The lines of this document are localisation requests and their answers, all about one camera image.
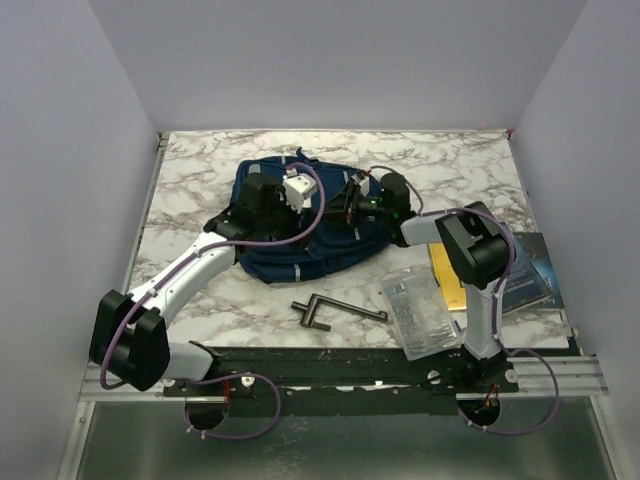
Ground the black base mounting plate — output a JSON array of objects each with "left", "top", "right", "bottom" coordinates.
[{"left": 164, "top": 347, "right": 586, "bottom": 419}]

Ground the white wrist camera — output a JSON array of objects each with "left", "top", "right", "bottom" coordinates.
[
  {"left": 282, "top": 169, "right": 318, "bottom": 213},
  {"left": 352, "top": 171, "right": 370, "bottom": 196}
]

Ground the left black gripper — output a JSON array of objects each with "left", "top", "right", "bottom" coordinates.
[{"left": 258, "top": 188, "right": 317, "bottom": 251}]

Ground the dark blue book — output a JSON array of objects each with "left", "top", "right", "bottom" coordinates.
[{"left": 502, "top": 232, "right": 552, "bottom": 314}]

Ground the aluminium rail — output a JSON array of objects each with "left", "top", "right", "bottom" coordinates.
[{"left": 79, "top": 356, "right": 610, "bottom": 402}]

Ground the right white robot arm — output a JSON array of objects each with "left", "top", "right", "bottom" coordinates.
[{"left": 325, "top": 172, "right": 515, "bottom": 392}]

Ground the navy blue student backpack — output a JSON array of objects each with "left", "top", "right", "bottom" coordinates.
[{"left": 231, "top": 150, "right": 391, "bottom": 284}]

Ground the clear plastic pencil case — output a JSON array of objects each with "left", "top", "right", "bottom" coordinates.
[{"left": 381, "top": 270, "right": 463, "bottom": 361}]

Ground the yellow notebook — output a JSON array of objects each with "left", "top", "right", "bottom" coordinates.
[{"left": 428, "top": 243, "right": 467, "bottom": 312}]

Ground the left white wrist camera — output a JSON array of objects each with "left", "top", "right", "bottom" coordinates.
[{"left": 282, "top": 169, "right": 318, "bottom": 213}]

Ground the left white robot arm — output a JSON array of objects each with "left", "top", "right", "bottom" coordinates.
[{"left": 89, "top": 163, "right": 325, "bottom": 395}]

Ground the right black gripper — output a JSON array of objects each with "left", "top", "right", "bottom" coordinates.
[{"left": 316, "top": 181, "right": 393, "bottom": 232}]

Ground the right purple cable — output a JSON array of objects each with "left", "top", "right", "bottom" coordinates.
[{"left": 367, "top": 165, "right": 561, "bottom": 435}]

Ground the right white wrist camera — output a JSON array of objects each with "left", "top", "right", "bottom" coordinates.
[{"left": 352, "top": 171, "right": 370, "bottom": 196}]

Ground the black starry book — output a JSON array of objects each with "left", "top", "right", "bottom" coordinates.
[{"left": 515, "top": 232, "right": 564, "bottom": 310}]

